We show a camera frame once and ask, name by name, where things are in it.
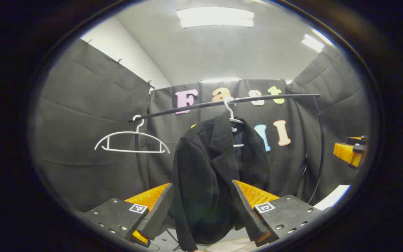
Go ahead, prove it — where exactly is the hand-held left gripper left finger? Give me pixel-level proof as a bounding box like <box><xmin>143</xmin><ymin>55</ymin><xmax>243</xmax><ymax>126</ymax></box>
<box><xmin>83</xmin><ymin>183</ymin><xmax>175</xmax><ymax>247</ymax></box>

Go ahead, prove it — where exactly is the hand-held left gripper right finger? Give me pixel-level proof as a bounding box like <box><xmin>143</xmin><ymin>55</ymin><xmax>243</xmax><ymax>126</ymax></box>
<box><xmin>232</xmin><ymin>180</ymin><xmax>324</xmax><ymax>247</ymax></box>

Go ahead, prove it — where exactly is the black ribbed jacket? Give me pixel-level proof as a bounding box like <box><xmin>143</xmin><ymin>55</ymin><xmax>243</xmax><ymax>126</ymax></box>
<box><xmin>171</xmin><ymin>113</ymin><xmax>270</xmax><ymax>252</ymax></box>

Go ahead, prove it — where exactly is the black clothes rack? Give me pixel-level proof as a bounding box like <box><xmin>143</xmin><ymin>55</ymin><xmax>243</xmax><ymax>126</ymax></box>
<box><xmin>128</xmin><ymin>93</ymin><xmax>325</xmax><ymax>205</ymax></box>

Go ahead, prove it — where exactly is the white plastic hanger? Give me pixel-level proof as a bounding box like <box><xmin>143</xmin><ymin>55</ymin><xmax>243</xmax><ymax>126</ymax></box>
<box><xmin>224</xmin><ymin>97</ymin><xmax>245</xmax><ymax>148</ymax></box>
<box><xmin>94</xmin><ymin>115</ymin><xmax>171</xmax><ymax>154</ymax></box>

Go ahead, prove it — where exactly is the white board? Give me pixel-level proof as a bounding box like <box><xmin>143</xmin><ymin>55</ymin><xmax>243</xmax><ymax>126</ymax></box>
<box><xmin>313</xmin><ymin>184</ymin><xmax>352</xmax><ymax>211</ymax></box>

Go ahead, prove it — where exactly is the small ceiling light panel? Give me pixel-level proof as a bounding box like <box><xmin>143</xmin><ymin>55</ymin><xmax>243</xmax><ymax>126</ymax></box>
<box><xmin>301</xmin><ymin>33</ymin><xmax>325</xmax><ymax>53</ymax></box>

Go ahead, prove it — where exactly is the black backdrop cloth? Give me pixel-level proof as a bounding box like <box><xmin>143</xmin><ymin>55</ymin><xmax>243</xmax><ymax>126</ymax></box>
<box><xmin>35</xmin><ymin>38</ymin><xmax>372</xmax><ymax>214</ymax></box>

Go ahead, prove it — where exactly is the narrow ceiling light strip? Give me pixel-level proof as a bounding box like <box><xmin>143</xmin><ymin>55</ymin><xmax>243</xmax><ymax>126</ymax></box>
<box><xmin>200</xmin><ymin>77</ymin><xmax>241</xmax><ymax>83</ymax></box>

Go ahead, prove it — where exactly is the large ceiling light panel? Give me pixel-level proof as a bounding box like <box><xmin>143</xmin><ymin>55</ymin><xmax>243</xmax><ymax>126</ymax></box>
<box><xmin>176</xmin><ymin>6</ymin><xmax>254</xmax><ymax>28</ymax></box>

